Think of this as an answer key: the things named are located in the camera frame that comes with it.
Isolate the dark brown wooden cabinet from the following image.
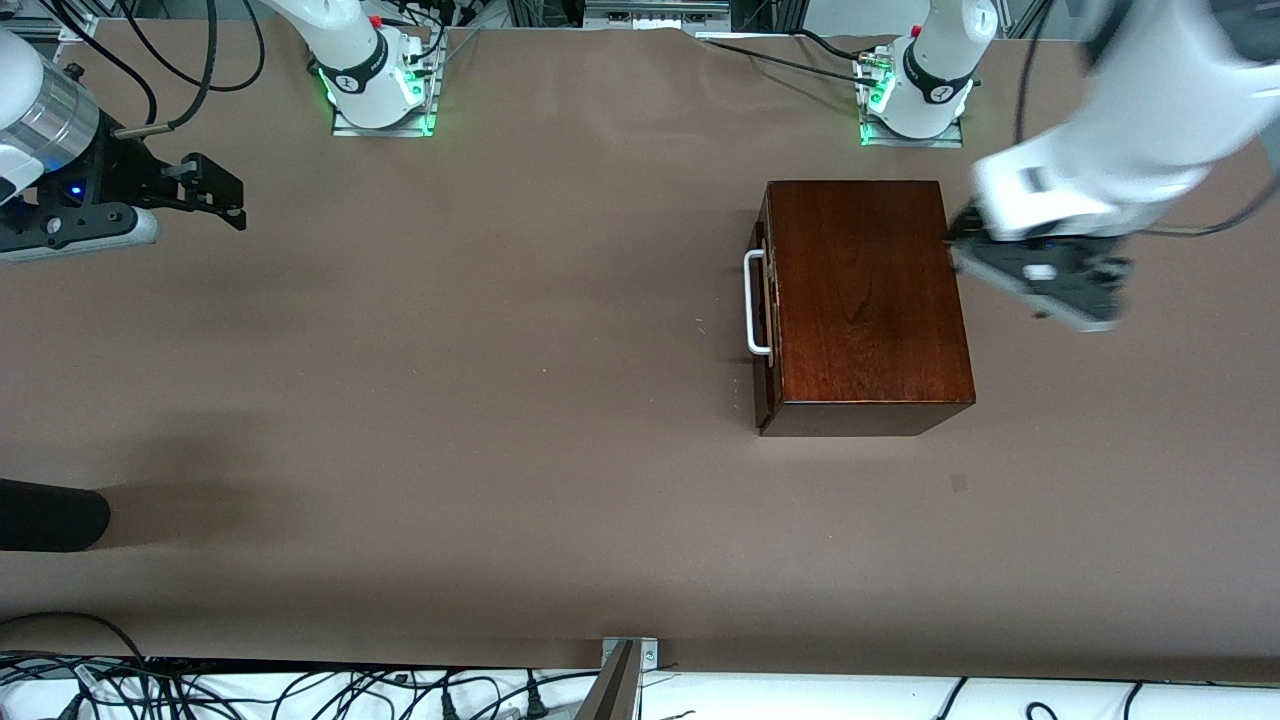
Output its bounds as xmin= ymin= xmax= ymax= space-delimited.
xmin=757 ymin=180 xmax=977 ymax=438

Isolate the wooden drawer with white handle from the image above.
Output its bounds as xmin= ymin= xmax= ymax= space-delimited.
xmin=744 ymin=185 xmax=780 ymax=433

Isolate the black ribbed cylinder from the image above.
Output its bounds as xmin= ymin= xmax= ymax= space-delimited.
xmin=0 ymin=478 xmax=112 ymax=553

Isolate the silver equipment rack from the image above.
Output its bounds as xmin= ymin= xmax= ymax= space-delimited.
xmin=583 ymin=0 xmax=732 ymax=32

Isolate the dark grey slanted bar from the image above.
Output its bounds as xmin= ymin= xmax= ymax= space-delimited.
xmin=572 ymin=640 xmax=642 ymax=720

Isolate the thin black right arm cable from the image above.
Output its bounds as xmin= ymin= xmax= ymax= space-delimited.
xmin=40 ymin=0 xmax=161 ymax=128

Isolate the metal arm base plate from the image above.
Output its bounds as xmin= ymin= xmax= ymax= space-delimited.
xmin=330 ymin=28 xmax=447 ymax=139
xmin=857 ymin=52 xmax=967 ymax=150

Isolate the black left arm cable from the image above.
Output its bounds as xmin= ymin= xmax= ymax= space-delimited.
xmin=1014 ymin=0 xmax=1280 ymax=239

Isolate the aluminium frame rail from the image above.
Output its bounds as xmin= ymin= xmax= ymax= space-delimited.
xmin=0 ymin=0 xmax=97 ymax=42

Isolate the small metal edge bracket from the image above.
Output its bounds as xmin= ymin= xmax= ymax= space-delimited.
xmin=600 ymin=637 xmax=660 ymax=674

